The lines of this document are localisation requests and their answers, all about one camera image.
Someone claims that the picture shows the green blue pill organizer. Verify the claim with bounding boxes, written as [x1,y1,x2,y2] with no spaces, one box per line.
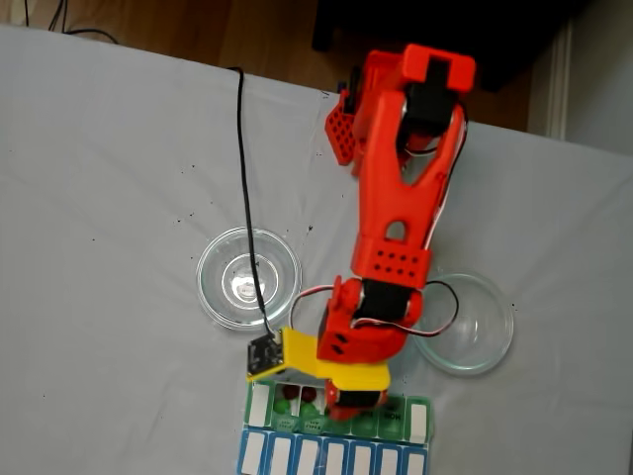
[238,376,436,475]

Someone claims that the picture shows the clear glass bowl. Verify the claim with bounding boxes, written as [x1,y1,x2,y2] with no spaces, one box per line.
[409,270,515,376]
[195,226,303,333]

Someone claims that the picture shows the white tablecloth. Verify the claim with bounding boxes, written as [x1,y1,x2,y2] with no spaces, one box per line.
[0,24,633,475]

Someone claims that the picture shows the dark wooden furniture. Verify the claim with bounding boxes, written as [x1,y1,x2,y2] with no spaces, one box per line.
[311,0,592,94]

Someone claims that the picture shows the camera circuit board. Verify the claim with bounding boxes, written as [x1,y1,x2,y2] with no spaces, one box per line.
[245,332,287,383]

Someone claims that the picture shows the black camera cable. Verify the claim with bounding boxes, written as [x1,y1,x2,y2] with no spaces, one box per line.
[227,66,277,340]

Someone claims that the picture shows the black floor cable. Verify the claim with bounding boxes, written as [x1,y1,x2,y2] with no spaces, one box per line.
[46,0,120,46]

